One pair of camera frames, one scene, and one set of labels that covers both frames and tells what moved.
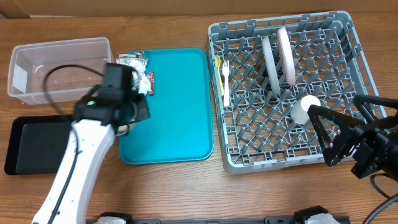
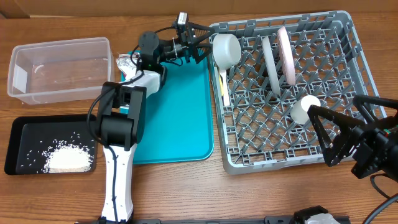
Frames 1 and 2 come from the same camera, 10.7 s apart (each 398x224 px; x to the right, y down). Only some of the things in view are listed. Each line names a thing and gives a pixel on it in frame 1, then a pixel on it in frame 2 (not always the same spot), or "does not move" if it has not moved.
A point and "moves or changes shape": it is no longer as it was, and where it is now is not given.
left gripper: x=143 y=111 to x=189 y=40
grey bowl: x=124 y=129 moves or changes shape
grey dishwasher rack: x=260 y=68 does not move
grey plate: x=272 y=66 does not move
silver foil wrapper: x=138 y=63 does not move
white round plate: x=287 y=57 does not move
